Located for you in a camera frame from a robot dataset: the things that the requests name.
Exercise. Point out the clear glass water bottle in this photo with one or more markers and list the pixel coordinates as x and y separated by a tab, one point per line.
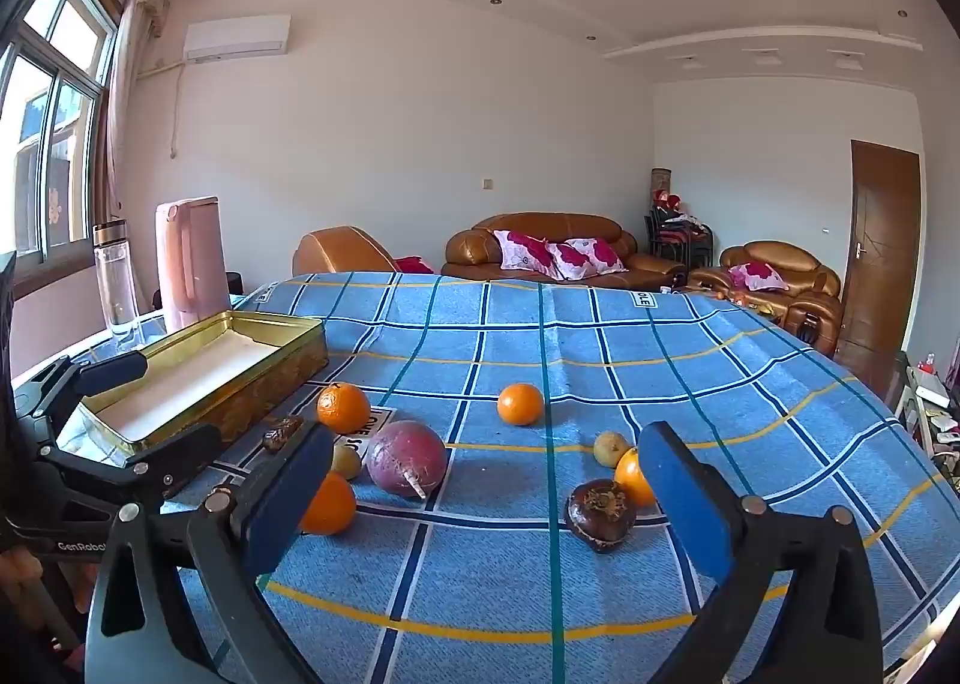
116	286

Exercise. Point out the brown leather armchair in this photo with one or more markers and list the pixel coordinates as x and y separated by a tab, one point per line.
341	250
806	298

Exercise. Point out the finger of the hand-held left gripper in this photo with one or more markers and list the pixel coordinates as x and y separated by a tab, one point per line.
105	376
165	463

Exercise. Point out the white wall air conditioner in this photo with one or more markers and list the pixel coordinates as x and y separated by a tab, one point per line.
236	39

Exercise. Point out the low coffee table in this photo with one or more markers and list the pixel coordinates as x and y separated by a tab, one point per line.
720	295

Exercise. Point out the wooden frame window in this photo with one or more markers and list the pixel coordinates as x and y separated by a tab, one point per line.
45	129

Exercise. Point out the brown leather sofa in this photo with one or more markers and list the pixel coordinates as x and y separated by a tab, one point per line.
465	253

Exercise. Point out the white wall pipe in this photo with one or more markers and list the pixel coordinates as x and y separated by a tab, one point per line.
178	106

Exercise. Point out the tall floor vase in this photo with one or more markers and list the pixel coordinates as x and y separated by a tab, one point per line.
660	181

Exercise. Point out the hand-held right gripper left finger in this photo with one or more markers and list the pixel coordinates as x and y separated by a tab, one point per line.
289	511

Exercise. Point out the pink curtain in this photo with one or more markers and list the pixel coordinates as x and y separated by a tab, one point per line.
124	106

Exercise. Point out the small yellow longan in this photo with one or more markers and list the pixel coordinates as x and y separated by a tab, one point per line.
348	462
611	448

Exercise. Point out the pink floral pillow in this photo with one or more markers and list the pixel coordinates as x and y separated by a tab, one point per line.
757	275
525	250
592	255

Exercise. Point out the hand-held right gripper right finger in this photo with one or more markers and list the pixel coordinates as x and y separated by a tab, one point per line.
686	504

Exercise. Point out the brown wooden door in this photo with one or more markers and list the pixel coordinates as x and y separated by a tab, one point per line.
877	256

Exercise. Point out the gold metal tin box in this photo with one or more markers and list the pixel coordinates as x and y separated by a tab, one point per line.
247	391

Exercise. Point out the person's left hand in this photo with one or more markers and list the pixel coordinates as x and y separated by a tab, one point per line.
19	570

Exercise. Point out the pink electric kettle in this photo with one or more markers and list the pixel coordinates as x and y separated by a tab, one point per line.
191	264

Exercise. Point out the red cushion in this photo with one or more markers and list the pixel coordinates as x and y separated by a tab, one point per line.
412	265

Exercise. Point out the orange mandarin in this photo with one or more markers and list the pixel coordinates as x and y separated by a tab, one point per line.
331	508
343	408
520	404
634	478

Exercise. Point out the stacked dark chairs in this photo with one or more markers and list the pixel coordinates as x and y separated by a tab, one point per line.
679	234

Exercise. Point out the purple passion fruit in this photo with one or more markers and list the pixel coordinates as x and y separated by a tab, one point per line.
405	459

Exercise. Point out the blue plaid tablecloth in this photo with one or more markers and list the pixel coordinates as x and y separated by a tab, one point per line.
525	324

